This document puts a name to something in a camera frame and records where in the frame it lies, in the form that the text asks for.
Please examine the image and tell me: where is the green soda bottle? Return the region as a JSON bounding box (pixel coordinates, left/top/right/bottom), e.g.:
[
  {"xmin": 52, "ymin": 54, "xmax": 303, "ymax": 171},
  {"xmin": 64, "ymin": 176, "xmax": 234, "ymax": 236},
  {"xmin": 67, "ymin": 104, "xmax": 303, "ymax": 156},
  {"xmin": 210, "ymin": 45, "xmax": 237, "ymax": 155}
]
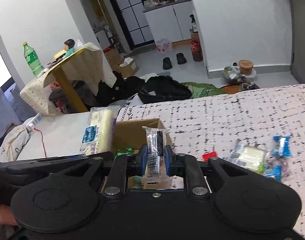
[{"xmin": 22, "ymin": 42, "xmax": 44, "ymax": 76}]

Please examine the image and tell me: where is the black clear-wrapped snack bar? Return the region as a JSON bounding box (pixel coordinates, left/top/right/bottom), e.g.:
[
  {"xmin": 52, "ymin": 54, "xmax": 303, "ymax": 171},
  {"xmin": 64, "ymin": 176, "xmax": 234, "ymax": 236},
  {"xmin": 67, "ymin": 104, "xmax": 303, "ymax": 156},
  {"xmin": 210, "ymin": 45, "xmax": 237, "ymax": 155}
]
[{"xmin": 142, "ymin": 126, "xmax": 169, "ymax": 187}]

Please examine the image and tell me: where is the black-patterned white bedspread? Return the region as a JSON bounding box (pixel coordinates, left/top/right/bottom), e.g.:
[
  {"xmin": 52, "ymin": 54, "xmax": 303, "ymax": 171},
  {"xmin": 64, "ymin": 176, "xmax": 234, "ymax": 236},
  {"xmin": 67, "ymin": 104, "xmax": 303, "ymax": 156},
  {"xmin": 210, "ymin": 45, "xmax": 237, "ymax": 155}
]
[{"xmin": 117, "ymin": 84, "xmax": 305, "ymax": 238}]

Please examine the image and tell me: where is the green-edged clear pastry packet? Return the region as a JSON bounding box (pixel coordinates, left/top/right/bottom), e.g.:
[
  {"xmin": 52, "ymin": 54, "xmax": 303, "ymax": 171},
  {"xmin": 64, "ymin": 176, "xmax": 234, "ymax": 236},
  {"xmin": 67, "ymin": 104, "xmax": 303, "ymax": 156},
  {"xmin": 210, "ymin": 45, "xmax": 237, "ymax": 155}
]
[{"xmin": 128, "ymin": 176, "xmax": 142, "ymax": 189}]

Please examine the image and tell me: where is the pink plastic bag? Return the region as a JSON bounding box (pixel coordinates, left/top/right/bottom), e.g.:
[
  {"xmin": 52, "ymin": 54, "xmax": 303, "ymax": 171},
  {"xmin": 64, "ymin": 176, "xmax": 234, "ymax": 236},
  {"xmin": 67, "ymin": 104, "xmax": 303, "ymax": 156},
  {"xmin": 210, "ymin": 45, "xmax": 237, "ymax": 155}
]
[{"xmin": 155, "ymin": 38, "xmax": 172, "ymax": 53}]

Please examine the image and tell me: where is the small green snack packet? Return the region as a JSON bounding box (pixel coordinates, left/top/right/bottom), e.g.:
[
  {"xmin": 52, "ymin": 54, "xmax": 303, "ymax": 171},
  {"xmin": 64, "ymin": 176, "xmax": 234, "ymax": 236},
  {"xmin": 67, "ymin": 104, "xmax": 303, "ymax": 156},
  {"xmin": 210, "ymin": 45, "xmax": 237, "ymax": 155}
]
[{"xmin": 116, "ymin": 146, "xmax": 134, "ymax": 156}]

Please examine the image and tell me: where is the left black slipper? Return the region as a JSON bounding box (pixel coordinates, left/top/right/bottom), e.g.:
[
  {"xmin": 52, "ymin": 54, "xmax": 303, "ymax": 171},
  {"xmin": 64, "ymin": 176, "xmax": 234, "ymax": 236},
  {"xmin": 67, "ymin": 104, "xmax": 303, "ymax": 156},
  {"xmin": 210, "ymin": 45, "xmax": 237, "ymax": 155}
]
[{"xmin": 163, "ymin": 57, "xmax": 172, "ymax": 70}]

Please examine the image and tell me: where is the crumpled cream cloth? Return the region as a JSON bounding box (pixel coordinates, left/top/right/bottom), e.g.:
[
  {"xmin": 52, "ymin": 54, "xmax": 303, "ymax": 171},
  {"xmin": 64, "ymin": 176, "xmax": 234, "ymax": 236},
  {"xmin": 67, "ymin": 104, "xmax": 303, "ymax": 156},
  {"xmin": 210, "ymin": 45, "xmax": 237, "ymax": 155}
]
[{"xmin": 0, "ymin": 125, "xmax": 30, "ymax": 163}]

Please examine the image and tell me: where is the yellow table leg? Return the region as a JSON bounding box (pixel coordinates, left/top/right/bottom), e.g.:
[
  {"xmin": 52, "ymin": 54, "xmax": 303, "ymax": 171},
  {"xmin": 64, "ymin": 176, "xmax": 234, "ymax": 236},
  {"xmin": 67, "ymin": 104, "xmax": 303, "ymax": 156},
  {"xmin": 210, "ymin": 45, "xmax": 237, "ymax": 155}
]
[{"xmin": 51, "ymin": 67, "xmax": 88, "ymax": 113}]

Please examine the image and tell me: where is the plastic bag of items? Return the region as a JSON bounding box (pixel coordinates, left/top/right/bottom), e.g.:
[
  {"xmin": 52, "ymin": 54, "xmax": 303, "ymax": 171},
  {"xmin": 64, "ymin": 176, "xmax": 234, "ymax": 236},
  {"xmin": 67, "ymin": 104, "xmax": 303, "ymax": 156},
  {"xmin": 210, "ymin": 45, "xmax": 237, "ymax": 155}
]
[{"xmin": 222, "ymin": 66, "xmax": 241, "ymax": 83}]

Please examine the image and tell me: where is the white cake snack packet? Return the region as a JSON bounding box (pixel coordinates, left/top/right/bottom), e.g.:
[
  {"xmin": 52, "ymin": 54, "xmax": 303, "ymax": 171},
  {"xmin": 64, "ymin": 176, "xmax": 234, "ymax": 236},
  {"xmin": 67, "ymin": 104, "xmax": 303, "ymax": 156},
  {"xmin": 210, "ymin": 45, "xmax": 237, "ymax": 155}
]
[{"xmin": 79, "ymin": 106, "xmax": 120, "ymax": 155}]

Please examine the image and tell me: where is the person's left hand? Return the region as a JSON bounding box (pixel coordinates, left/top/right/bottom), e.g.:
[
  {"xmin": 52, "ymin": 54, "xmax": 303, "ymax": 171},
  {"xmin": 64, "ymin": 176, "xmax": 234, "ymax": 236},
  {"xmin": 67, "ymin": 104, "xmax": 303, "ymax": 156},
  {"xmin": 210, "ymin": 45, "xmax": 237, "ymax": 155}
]
[{"xmin": 0, "ymin": 204, "xmax": 18, "ymax": 226}]

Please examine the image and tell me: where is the green cartoon rug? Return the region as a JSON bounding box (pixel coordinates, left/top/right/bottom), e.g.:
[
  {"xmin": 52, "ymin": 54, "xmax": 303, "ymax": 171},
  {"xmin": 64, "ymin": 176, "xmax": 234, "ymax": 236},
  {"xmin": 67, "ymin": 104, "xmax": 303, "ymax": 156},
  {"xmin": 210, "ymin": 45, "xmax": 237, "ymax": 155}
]
[{"xmin": 181, "ymin": 82, "xmax": 227, "ymax": 99}]

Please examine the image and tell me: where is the brown cardboard box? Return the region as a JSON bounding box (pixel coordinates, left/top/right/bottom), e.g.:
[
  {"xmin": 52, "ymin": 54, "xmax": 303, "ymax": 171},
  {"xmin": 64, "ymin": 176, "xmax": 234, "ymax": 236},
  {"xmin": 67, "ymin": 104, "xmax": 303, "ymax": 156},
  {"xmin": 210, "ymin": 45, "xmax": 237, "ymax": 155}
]
[{"xmin": 111, "ymin": 119, "xmax": 172, "ymax": 190}]

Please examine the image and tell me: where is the white kitchen cabinet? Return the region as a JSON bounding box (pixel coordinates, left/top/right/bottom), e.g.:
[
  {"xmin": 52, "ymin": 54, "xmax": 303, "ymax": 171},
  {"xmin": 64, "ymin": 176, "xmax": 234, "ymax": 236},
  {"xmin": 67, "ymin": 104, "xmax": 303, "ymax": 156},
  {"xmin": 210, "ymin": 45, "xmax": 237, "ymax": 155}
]
[{"xmin": 143, "ymin": 0, "xmax": 193, "ymax": 42}]

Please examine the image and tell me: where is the cream cake packet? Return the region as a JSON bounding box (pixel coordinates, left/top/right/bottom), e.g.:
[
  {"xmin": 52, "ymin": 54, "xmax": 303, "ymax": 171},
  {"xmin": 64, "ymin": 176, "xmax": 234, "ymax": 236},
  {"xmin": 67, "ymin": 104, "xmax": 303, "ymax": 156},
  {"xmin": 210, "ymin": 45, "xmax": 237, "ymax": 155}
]
[{"xmin": 227, "ymin": 141, "xmax": 268, "ymax": 173}]

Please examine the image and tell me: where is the dark red bottle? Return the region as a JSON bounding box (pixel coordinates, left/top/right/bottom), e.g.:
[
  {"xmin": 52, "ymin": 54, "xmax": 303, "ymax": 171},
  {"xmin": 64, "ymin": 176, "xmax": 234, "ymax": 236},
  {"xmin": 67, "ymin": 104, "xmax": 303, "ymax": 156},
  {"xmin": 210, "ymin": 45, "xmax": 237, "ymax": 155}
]
[{"xmin": 190, "ymin": 38, "xmax": 203, "ymax": 62}]

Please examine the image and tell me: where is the doll figurine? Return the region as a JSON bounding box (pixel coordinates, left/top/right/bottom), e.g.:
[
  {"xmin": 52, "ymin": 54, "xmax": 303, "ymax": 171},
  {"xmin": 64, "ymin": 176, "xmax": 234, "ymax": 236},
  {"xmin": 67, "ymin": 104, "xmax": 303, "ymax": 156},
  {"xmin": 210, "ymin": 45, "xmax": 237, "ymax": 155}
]
[{"xmin": 64, "ymin": 38, "xmax": 75, "ymax": 57}]

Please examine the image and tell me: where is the floor cardboard box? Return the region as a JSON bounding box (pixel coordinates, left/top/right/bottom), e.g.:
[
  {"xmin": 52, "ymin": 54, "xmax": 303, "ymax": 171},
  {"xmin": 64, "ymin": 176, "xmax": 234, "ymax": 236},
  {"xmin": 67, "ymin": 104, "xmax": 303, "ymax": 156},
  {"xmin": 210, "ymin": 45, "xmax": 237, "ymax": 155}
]
[{"xmin": 118, "ymin": 57, "xmax": 139, "ymax": 78}]

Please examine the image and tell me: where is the red snack bar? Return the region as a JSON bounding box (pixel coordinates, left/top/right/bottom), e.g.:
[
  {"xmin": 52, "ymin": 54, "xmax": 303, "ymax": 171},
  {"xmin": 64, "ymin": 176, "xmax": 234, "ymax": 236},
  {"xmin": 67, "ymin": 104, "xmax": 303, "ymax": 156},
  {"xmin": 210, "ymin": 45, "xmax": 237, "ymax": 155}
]
[{"xmin": 202, "ymin": 151, "xmax": 217, "ymax": 162}]

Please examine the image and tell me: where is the black clothes pile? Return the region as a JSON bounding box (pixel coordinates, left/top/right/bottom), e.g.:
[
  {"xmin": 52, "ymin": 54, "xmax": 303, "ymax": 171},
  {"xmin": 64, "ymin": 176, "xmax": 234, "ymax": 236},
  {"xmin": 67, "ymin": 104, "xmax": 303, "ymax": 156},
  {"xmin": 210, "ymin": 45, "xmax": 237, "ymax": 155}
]
[{"xmin": 95, "ymin": 71, "xmax": 192, "ymax": 107}]

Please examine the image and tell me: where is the white power strip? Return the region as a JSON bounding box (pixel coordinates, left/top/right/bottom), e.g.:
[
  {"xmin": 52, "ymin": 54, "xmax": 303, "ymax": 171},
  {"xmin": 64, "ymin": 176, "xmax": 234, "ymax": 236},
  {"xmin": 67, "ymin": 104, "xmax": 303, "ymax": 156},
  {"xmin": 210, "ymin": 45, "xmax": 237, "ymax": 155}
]
[{"xmin": 23, "ymin": 113, "xmax": 42, "ymax": 132}]

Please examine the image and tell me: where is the blue candy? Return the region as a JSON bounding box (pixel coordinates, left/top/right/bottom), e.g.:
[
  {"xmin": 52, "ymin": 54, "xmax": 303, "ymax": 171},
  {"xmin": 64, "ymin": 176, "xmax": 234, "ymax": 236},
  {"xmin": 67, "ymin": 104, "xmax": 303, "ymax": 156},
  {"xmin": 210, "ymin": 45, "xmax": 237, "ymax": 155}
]
[
  {"xmin": 263, "ymin": 165, "xmax": 282, "ymax": 182},
  {"xmin": 272, "ymin": 135, "xmax": 291, "ymax": 157}
]

